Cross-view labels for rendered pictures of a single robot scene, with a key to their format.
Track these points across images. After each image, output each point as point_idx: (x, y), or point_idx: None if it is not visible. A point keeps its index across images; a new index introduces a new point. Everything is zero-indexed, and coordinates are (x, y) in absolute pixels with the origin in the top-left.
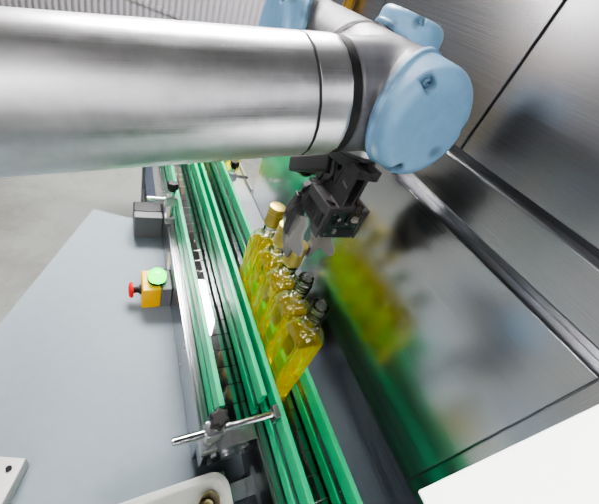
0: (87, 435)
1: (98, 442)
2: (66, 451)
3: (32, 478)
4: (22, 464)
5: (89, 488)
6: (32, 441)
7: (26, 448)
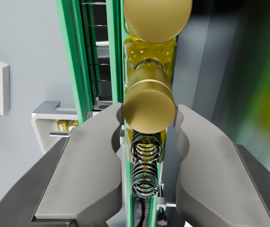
0: (33, 56)
1: (40, 62)
2: (25, 62)
3: (14, 71)
4: (2, 70)
5: (43, 85)
6: (4, 51)
7: (3, 55)
